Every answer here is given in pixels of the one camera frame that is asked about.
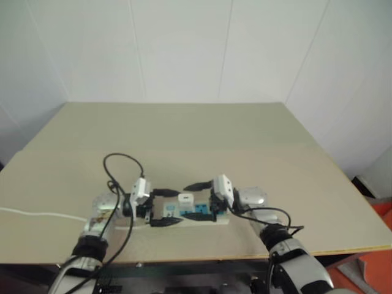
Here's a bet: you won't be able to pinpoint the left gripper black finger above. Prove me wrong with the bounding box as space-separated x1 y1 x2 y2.
151 188 181 198
149 217 185 228

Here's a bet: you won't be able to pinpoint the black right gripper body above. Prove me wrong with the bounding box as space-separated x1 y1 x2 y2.
209 190 230 222

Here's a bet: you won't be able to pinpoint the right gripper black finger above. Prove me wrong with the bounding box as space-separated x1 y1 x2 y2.
183 213 215 222
182 181 214 192

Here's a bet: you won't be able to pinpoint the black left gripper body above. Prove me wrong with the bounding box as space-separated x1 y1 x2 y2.
135 192 154 222

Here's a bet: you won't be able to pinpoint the white power strip blue sockets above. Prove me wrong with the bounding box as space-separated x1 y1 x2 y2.
115 195 230 230

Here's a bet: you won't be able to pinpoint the white charger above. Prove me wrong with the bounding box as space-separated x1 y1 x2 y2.
178 193 195 213

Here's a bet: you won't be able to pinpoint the black box on floor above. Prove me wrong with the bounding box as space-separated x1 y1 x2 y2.
351 175 376 198

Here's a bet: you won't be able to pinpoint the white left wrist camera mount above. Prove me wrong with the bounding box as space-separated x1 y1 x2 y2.
130 177 153 222

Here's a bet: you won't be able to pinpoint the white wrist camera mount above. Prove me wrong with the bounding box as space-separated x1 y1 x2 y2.
130 177 153 222
211 173 236 205

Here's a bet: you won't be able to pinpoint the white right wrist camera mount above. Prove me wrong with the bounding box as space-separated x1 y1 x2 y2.
211 173 236 205

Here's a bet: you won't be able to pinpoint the black frame under table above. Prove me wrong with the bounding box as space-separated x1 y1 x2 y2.
0 258 274 294

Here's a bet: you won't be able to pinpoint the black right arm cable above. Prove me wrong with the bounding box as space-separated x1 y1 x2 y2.
228 206 306 294

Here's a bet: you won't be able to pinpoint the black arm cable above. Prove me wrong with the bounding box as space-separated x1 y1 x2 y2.
56 153 146 294
228 206 306 294

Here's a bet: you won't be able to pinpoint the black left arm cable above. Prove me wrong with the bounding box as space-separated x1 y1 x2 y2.
56 153 146 294

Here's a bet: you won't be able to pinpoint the white power strip cord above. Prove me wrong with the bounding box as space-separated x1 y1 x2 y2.
0 206 90 222

